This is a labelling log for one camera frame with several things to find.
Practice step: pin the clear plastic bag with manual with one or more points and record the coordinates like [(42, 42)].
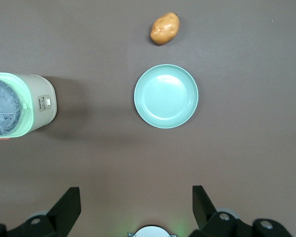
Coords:
[(2, 108)]

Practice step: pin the brown toy potato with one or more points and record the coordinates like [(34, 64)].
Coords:
[(164, 29)]

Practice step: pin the pale green round plate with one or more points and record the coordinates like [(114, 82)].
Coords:
[(166, 96)]

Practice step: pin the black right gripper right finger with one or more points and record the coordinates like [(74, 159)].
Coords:
[(207, 212)]

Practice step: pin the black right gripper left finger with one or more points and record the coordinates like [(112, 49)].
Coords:
[(61, 212)]

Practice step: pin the cream rice cooker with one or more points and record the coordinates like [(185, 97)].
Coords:
[(39, 103)]

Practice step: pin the brown table mat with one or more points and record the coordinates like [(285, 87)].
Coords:
[(212, 153)]

